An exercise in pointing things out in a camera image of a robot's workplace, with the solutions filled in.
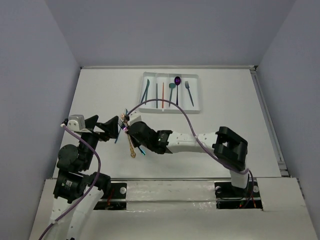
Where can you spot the blue plastic fork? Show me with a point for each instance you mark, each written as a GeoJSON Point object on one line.
{"type": "Point", "coordinates": [120, 126]}

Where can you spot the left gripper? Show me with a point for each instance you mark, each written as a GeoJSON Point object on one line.
{"type": "Point", "coordinates": [94, 130]}

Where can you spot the gold ornate fork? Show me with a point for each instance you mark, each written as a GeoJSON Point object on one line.
{"type": "Point", "coordinates": [132, 151]}

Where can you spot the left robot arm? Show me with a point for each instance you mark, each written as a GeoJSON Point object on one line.
{"type": "Point", "coordinates": [75, 193]}

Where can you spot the teal plastic knife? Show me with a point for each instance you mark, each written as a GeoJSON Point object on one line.
{"type": "Point", "coordinates": [147, 85]}

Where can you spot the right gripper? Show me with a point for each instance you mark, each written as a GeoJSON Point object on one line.
{"type": "Point", "coordinates": [135, 141]}

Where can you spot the dark blue metal fork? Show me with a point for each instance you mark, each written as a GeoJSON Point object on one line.
{"type": "Point", "coordinates": [187, 86]}

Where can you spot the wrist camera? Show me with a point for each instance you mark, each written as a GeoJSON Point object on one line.
{"type": "Point", "coordinates": [133, 118]}
{"type": "Point", "coordinates": [74, 123]}

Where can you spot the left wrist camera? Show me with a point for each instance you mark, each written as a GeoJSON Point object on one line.
{"type": "Point", "coordinates": [74, 123]}

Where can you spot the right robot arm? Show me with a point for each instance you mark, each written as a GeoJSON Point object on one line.
{"type": "Point", "coordinates": [225, 146]}

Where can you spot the purple metal spoon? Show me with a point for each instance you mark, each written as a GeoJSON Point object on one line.
{"type": "Point", "coordinates": [177, 81]}

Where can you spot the teal plastic spoon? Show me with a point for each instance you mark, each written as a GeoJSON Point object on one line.
{"type": "Point", "coordinates": [172, 85]}

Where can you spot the white cutlery tray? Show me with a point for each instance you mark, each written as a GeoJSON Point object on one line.
{"type": "Point", "coordinates": [184, 102]}

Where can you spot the rose gold fork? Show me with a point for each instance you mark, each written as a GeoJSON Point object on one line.
{"type": "Point", "coordinates": [124, 119]}

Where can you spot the orange chopstick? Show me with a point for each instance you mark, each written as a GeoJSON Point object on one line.
{"type": "Point", "coordinates": [162, 99]}

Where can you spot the dark blue plastic knife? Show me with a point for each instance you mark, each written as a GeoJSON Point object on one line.
{"type": "Point", "coordinates": [144, 96]}

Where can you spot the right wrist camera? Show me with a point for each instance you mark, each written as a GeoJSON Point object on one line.
{"type": "Point", "coordinates": [133, 118]}

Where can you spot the dark blue chopstick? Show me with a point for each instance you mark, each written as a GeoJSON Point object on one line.
{"type": "Point", "coordinates": [156, 95]}

